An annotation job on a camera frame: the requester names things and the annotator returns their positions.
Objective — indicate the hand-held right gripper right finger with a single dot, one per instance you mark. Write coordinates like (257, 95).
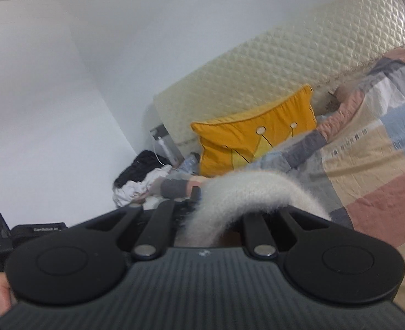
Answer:
(254, 228)

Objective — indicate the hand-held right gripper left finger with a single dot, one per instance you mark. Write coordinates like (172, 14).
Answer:
(159, 225)

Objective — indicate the white striped fuzzy sweater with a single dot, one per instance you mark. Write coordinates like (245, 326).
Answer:
(230, 199)

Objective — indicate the person's left hand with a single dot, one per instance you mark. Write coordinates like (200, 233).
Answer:
(1, 295)

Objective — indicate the white clothing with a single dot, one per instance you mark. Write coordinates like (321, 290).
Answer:
(133, 189)

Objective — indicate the black clothing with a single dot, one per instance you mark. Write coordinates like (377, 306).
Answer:
(138, 168)

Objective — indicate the blue denim cloth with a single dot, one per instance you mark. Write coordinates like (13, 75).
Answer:
(190, 163)

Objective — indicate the grey bedside appliance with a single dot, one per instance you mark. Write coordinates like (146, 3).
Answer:
(164, 142)

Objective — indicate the yellow crown print pillow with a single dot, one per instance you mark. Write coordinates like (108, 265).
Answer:
(243, 137)

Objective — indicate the patchwork quilt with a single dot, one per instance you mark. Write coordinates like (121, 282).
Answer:
(367, 165)

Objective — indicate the cream quilted headboard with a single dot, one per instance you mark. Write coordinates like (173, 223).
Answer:
(274, 65)

